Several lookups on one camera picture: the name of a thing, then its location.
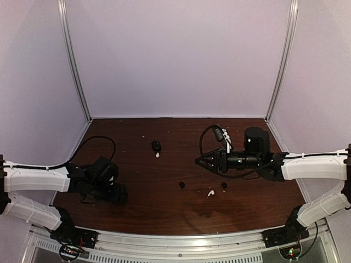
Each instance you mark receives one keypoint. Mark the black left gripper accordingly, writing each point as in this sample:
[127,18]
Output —
[117,195]

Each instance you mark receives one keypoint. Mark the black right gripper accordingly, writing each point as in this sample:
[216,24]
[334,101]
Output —
[220,161]

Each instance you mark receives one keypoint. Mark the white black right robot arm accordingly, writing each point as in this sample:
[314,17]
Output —
[282,166]

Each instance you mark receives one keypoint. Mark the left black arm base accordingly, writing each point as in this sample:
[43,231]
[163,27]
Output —
[67,232]

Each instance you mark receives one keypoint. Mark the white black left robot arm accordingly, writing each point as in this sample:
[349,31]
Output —
[97,180]

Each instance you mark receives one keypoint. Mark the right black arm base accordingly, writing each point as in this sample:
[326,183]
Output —
[291,232]

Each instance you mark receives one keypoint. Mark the left circuit board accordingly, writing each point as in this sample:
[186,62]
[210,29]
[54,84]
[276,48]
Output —
[70,252]

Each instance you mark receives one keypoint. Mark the circuit board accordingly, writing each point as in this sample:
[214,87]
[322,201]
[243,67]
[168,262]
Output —
[290,252]
[70,252]

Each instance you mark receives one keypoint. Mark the right circuit board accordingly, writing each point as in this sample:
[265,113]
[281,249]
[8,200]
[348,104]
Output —
[290,252]

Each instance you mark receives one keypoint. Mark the aluminium front rail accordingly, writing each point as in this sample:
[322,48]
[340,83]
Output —
[246,246]

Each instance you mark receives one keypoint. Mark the right aluminium frame post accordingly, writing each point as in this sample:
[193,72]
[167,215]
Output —
[289,37]

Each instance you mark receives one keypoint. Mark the aluminium frame post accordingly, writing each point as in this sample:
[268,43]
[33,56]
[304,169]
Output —
[289,37]
[72,60]

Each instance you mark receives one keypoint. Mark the left aluminium frame post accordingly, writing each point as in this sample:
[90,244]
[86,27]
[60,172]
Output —
[72,60]

